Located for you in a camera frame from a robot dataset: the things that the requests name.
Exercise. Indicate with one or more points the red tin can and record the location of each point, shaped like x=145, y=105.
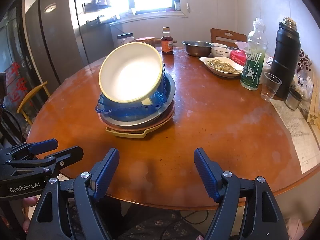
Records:
x=148, y=40

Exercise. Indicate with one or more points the large stainless steel bowl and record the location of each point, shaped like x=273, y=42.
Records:
x=138, y=120

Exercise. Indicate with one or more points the clear jar black lid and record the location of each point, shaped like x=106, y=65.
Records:
x=125, y=38

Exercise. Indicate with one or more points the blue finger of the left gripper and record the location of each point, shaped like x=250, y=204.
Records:
x=28, y=150
x=62, y=158

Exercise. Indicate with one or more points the wooden chair back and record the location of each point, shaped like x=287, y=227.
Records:
x=227, y=37

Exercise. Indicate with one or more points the white ceramic bowl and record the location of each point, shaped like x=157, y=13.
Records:
x=220, y=50

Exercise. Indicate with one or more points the black thermos flask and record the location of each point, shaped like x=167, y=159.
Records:
x=286, y=55

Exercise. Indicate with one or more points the brown sauce bottle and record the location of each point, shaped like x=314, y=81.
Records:
x=166, y=42

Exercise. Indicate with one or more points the green drink bottle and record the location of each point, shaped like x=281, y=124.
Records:
x=257, y=47

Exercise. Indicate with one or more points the red tissue pack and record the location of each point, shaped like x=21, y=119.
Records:
x=238, y=56

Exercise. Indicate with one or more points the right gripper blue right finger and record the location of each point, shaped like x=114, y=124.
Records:
x=210, y=173

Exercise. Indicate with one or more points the yellow chair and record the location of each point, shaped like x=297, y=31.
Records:
x=29, y=97

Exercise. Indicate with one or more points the blue fluted plastic dish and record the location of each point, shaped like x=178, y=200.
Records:
x=136, y=110

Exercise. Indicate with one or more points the yellow shell-shaped plate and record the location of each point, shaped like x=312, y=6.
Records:
x=138, y=134

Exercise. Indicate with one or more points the left hand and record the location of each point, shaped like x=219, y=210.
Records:
x=26, y=204

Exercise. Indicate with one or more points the white dish with food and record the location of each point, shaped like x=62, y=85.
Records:
x=222, y=66

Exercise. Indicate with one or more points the small steel bowl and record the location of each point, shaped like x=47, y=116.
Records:
x=197, y=48

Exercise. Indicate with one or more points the grey refrigerator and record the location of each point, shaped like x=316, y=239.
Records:
x=64, y=36

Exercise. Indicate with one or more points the small steel cup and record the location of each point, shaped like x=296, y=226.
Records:
x=293, y=99

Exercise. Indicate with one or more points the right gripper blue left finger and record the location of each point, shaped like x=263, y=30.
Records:
x=102, y=176

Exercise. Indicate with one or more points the clear plastic cup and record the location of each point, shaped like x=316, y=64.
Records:
x=271, y=85

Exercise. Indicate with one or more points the cream bowl with handle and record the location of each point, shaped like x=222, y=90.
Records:
x=131, y=73

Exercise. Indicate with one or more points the round steel pan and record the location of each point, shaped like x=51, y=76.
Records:
x=145, y=126

